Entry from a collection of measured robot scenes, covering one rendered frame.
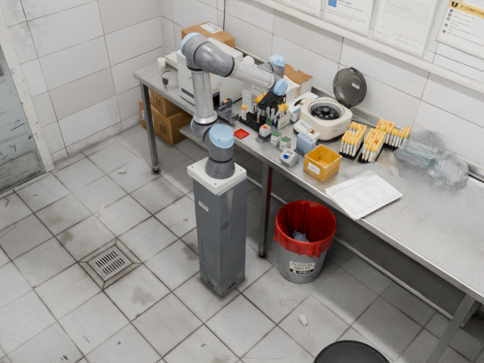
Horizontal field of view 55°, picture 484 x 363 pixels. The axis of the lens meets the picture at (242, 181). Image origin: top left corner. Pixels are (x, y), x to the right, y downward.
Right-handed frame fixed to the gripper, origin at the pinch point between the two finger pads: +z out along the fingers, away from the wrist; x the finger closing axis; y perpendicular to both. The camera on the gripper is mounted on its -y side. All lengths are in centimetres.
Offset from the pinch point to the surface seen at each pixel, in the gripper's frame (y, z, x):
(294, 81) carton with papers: 45, 6, 24
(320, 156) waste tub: 5.1, 9.2, -32.2
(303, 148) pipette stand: 1.8, 7.1, -23.3
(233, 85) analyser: 7.1, -0.3, 38.2
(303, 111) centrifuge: 18.9, 0.2, -6.7
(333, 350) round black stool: -60, 34, -100
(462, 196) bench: 37, 12, -96
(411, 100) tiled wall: 55, -12, -48
